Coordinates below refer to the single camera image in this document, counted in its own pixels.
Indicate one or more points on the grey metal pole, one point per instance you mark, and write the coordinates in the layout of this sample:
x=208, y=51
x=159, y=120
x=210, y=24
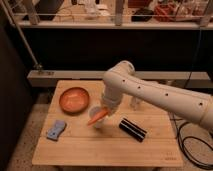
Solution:
x=37, y=65

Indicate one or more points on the red object on shelf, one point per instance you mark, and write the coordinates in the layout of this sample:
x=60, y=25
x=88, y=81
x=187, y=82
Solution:
x=165, y=12

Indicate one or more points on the black cylindrical case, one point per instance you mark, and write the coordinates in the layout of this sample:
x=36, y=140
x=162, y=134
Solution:
x=132, y=129

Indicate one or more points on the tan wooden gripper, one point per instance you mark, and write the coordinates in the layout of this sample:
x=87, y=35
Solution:
x=109, y=110

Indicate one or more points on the orange ceramic plate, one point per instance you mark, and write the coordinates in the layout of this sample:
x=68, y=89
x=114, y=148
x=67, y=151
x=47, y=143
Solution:
x=74, y=100

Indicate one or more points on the black bag on shelf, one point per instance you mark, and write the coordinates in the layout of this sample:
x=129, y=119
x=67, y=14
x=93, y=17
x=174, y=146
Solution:
x=142, y=15

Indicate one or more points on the white rail beam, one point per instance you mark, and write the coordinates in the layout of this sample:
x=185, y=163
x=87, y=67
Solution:
x=49, y=78

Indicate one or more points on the orange pepper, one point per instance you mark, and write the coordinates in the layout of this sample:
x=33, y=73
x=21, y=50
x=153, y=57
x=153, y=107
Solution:
x=99, y=115

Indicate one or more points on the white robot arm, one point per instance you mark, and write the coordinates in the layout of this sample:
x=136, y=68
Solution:
x=192, y=106

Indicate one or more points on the blue sponge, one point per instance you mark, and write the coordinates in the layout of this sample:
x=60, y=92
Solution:
x=54, y=132

